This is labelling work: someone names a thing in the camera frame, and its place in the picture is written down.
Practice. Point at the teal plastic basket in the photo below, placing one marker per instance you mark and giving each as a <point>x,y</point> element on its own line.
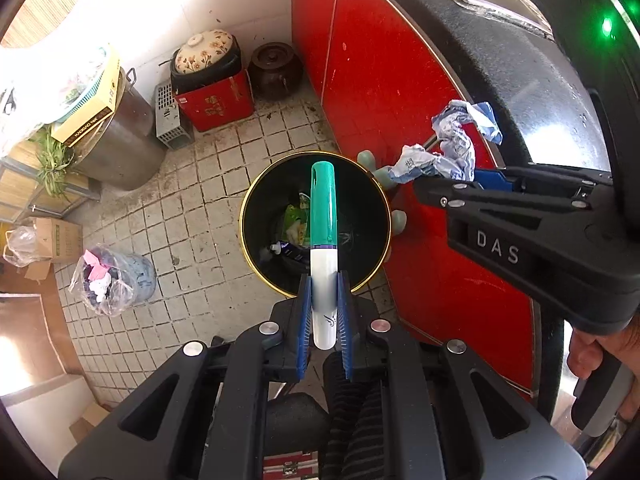
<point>85,100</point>

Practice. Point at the clear plastic bag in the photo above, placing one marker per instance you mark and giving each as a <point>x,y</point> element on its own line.
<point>20,247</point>

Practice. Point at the red patterned box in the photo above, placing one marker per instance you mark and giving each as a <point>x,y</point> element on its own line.
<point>290,467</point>

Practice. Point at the floral ceramic pot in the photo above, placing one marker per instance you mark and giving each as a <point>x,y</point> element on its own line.
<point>205,50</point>

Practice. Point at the brown clay jar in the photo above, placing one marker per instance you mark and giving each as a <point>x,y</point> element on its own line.
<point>275,70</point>

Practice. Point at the blue white paper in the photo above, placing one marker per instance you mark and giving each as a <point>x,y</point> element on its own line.
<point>460,140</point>

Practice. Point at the brown cardboard box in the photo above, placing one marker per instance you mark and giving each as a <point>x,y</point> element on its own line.
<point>60,240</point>

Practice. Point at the blue squeeze tube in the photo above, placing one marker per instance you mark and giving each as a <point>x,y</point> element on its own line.
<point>290,252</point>

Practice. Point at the red cabinet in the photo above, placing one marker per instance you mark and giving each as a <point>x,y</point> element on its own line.
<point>375,85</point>

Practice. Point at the green medicine box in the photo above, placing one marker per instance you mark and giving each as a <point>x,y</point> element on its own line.
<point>295,220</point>

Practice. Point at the yellow cardboard box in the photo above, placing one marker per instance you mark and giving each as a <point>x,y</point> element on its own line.
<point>90,115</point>

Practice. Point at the grey plastic crate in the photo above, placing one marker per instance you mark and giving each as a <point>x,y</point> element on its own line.
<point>172,120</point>

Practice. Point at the green and white marker pen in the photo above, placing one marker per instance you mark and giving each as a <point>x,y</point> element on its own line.
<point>324,200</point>

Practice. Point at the blue bucket with plastic bag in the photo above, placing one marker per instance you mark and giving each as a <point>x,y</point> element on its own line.
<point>130,275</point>

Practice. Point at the dark striped trouser leg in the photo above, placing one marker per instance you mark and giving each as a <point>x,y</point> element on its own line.
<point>370,420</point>

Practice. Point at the large steel pot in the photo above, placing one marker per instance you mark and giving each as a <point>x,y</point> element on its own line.
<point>120,150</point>

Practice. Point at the green spider plant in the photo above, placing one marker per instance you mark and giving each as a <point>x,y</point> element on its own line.
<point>52,165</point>

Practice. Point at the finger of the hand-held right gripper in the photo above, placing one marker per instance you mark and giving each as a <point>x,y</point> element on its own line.
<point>492,180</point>
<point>500,195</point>

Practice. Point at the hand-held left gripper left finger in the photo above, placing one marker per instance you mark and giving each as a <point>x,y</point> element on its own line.
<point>303,320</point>

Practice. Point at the black rounded object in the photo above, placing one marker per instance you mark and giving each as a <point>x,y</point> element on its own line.
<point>295,420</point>

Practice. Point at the bamboo blind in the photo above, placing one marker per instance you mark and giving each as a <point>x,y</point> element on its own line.
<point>45,5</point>

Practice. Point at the black bin with gold rim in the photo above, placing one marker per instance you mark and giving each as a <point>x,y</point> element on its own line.
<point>360,240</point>

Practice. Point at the person's right hand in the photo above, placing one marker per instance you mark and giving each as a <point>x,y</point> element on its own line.
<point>590,355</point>

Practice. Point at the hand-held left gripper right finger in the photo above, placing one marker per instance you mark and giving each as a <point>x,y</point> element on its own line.
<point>344,320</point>

